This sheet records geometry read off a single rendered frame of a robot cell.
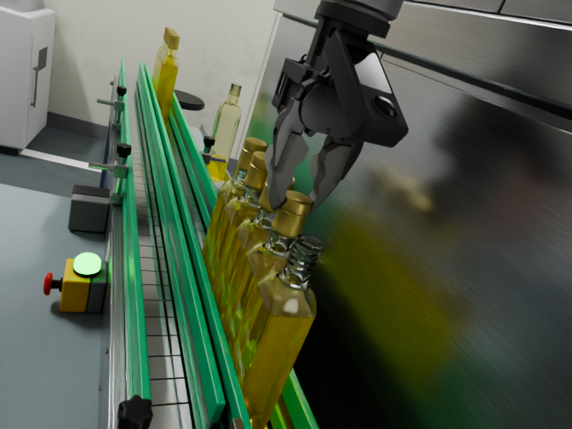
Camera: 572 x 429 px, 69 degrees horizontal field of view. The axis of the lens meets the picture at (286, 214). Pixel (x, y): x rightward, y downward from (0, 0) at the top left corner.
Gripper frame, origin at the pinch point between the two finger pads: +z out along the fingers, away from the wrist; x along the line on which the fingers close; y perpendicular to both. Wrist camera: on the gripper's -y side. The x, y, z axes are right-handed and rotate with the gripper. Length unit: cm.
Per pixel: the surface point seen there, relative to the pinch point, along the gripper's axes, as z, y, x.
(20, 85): 67, 255, 63
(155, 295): 27.3, 16.6, 8.9
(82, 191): 32, 58, 21
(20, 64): 54, 255, 63
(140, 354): 18.8, -3.4, 13.5
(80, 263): 30.3, 28.3, 20.1
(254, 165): 0.3, 10.8, 1.6
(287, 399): 21.2, -8.8, -3.2
